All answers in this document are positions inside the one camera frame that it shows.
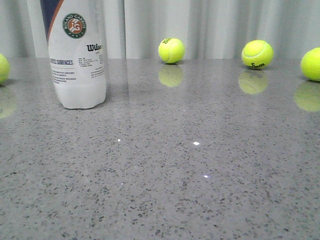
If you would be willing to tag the white blue tennis ball can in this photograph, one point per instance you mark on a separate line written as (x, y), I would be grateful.
(74, 34)

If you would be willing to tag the centre tennis ball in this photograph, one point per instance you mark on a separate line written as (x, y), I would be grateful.
(171, 50)

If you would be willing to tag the Wilson tennis ball right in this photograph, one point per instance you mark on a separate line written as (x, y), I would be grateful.
(257, 54)

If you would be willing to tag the far right tennis ball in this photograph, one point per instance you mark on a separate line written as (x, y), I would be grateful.
(310, 64)

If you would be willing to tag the far left tennis ball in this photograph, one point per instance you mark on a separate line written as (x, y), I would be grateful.
(4, 69)

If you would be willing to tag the grey curtain backdrop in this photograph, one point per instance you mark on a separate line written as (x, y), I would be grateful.
(210, 29)

